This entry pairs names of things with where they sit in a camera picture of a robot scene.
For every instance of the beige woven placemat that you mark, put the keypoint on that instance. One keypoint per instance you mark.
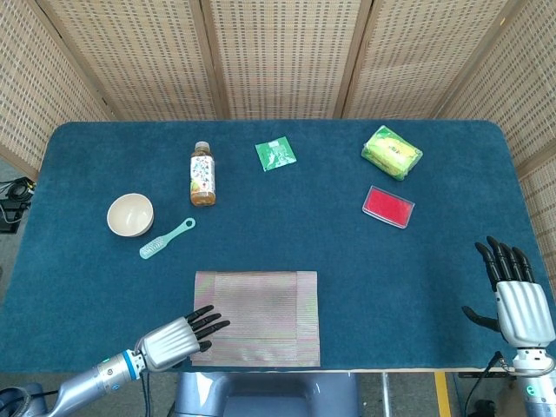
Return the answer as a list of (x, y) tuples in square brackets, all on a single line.
[(269, 313)]

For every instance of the tea bottle with printed label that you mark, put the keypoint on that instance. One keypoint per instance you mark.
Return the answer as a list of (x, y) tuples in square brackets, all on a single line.
[(202, 174)]

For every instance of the cream white bowl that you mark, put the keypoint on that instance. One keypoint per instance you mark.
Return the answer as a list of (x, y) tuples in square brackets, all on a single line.
[(130, 215)]

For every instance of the mint green scrub brush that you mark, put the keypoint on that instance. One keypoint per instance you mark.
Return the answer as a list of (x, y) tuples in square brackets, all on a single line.
[(152, 249)]

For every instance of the blue-grey robot torso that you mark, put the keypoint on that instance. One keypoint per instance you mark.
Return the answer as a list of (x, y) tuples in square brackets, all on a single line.
[(260, 395)]

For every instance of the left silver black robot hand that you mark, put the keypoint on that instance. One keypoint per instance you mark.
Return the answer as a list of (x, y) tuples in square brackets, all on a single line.
[(169, 343)]

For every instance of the dark teal table cloth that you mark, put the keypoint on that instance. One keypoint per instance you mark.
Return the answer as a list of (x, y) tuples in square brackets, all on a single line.
[(347, 260)]

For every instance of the green yellow tissue pack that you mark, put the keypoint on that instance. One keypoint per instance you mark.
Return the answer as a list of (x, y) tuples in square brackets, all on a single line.
[(391, 152)]

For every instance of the red pad in clear case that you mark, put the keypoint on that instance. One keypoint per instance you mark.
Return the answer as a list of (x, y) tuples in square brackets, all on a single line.
[(387, 207)]

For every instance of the green foil sachet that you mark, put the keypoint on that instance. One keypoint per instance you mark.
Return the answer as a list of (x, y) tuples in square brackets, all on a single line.
[(276, 154)]

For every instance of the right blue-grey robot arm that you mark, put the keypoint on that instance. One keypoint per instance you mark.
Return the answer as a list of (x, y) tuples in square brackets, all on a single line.
[(538, 391)]

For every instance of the woven wooden folding screen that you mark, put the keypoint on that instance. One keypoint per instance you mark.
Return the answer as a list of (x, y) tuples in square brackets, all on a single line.
[(282, 56)]

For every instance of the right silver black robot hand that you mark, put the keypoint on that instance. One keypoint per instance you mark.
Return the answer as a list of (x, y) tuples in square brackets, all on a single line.
[(525, 313)]

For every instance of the metal table leg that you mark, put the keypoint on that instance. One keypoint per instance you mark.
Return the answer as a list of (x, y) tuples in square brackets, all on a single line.
[(385, 391)]

